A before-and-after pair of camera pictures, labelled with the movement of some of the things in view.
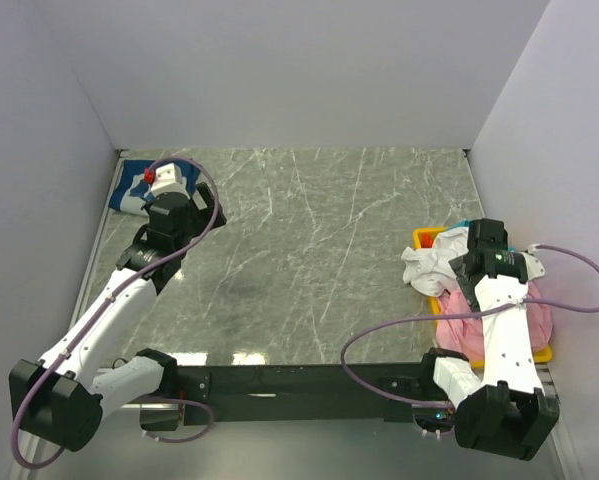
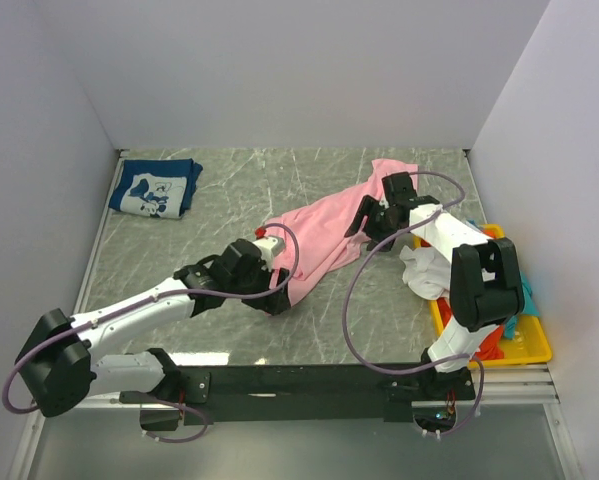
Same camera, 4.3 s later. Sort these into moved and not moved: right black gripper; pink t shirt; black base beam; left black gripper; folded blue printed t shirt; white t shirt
Moved: right black gripper; pink t shirt; left black gripper
Not moved: white t shirt; folded blue printed t shirt; black base beam
